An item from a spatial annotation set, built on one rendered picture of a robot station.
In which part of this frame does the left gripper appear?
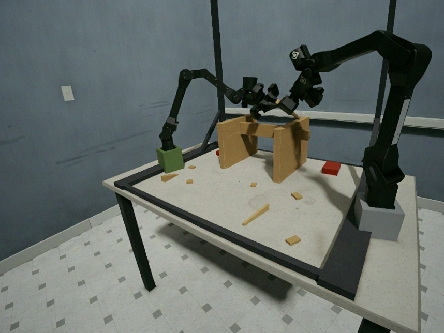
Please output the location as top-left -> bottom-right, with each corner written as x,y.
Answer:
278,80 -> 311,115

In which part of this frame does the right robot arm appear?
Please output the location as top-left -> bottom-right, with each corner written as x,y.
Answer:
159,68 -> 264,151

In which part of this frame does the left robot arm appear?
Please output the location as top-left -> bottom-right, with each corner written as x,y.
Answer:
289,30 -> 432,209

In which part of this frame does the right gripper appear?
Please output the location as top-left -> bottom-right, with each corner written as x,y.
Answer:
249,83 -> 279,120

